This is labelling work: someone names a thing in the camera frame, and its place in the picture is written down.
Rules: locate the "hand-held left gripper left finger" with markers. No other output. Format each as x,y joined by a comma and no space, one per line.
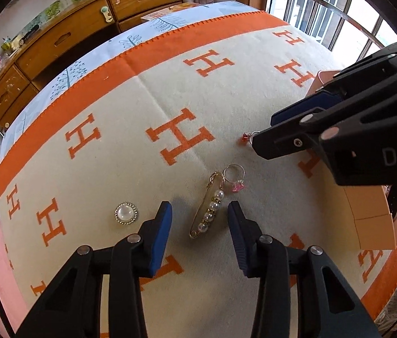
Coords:
159,239

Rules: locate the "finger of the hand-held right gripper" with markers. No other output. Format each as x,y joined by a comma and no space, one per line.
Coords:
304,107
282,141

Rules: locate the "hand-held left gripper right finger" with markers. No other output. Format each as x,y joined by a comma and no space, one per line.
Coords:
238,239

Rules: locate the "gold pearl safety pin brooch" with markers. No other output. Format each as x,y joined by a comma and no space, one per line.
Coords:
208,208

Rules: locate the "pink cardboard box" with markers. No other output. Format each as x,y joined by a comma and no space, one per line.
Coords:
370,218

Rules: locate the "round pearl brooch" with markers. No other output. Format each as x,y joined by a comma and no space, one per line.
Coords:
125,212

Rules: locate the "window with metal grille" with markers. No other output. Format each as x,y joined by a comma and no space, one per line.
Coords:
325,7

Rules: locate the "orange beige letter-print blanket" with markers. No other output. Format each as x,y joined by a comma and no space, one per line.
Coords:
149,88

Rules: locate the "orange magazine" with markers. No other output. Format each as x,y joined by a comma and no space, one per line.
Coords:
170,10

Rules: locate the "pale blue leaf-print sheet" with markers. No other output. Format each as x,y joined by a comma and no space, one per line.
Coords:
96,56

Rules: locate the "green hook sticker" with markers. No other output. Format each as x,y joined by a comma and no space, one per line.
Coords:
106,14

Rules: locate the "wooden desk with drawers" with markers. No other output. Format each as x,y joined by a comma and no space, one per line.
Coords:
78,31

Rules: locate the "black flashlight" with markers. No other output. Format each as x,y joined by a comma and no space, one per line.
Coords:
30,31

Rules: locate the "flower picture strip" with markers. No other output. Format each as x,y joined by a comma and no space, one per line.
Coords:
57,5

